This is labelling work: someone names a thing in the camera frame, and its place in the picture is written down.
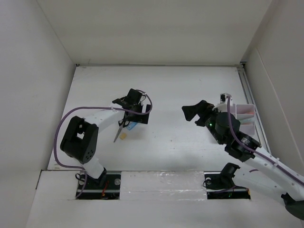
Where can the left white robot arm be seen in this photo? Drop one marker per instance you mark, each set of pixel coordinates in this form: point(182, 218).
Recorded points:
point(80, 138)

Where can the blue correction tape dispenser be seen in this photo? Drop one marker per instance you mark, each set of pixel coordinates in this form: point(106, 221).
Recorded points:
point(131, 126)

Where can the aluminium frame rail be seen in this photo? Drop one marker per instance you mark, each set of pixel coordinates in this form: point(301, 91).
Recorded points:
point(260, 134)

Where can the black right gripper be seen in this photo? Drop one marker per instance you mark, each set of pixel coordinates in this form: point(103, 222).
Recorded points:
point(203, 108)

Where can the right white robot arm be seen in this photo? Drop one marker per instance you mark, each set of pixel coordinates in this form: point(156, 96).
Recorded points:
point(268, 176)

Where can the yellow eraser block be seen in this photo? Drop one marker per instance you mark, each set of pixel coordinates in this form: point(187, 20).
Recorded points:
point(123, 136)

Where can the clear compartment organizer box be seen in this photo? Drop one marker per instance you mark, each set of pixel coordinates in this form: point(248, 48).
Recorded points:
point(245, 116)

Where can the black handled scissors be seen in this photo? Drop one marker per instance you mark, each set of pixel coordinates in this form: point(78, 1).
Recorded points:
point(122, 124)

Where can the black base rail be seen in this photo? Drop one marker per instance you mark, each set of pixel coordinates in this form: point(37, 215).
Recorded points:
point(157, 185)

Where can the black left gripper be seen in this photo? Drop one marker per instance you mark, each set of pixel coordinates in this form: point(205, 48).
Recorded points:
point(140, 118)

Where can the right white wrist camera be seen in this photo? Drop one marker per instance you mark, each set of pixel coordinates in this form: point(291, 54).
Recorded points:
point(224, 100)

